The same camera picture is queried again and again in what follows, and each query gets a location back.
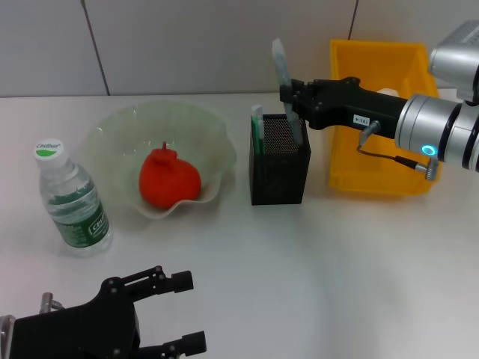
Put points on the yellow plastic bin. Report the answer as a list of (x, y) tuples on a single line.
[(374, 168)]

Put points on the green label water bottle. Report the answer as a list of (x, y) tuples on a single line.
[(78, 224)]

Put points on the translucent green fruit plate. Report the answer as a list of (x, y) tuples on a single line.
[(194, 131)]

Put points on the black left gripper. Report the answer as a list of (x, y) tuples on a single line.
[(75, 333)]

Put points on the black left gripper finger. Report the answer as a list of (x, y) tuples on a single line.
[(194, 342), (183, 281)]

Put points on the silver plug connector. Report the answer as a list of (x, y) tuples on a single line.
[(48, 302)]

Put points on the green utility knife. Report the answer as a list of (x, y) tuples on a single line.
[(258, 131)]

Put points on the orange fruit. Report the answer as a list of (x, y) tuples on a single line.
[(168, 179)]

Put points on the white paper ball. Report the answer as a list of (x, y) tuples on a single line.
[(388, 91)]

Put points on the black mesh pen holder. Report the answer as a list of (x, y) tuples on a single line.
[(277, 179)]

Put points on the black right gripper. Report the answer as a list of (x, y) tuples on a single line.
[(355, 108)]

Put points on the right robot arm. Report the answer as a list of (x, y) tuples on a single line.
[(438, 127)]

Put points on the grey marker pen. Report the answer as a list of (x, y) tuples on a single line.
[(281, 63)]

